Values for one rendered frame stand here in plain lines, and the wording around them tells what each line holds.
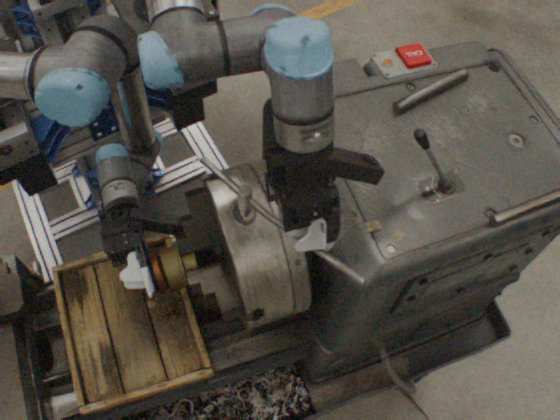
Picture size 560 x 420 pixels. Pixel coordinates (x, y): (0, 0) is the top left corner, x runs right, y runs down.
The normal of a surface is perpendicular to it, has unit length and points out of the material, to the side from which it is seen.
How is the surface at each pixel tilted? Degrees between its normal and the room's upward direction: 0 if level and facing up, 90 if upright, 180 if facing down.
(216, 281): 9
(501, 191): 0
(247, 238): 23
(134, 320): 0
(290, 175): 71
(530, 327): 0
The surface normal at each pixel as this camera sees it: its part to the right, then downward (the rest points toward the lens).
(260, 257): 0.23, 0.07
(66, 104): -0.10, 0.85
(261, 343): 0.04, -0.50
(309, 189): -0.08, -0.74
